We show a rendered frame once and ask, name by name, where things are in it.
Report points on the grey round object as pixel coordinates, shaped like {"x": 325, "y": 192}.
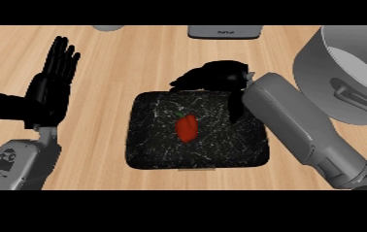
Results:
{"x": 107, "y": 27}

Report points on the red bell pepper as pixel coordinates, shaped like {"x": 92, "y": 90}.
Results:
{"x": 185, "y": 128}

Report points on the black speckled tray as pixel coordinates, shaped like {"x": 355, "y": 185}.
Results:
{"x": 196, "y": 130}

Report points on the grey flat appliance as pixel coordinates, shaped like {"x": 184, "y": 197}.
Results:
{"x": 224, "y": 32}

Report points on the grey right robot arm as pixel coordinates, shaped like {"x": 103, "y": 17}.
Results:
{"x": 305, "y": 132}

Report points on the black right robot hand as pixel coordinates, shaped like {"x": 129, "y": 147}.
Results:
{"x": 216, "y": 75}

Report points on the grey metal pot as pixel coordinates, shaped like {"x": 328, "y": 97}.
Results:
{"x": 334, "y": 74}

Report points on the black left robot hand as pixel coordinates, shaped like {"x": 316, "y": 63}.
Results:
{"x": 47, "y": 90}

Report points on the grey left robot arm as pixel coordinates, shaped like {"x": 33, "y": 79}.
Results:
{"x": 23, "y": 159}

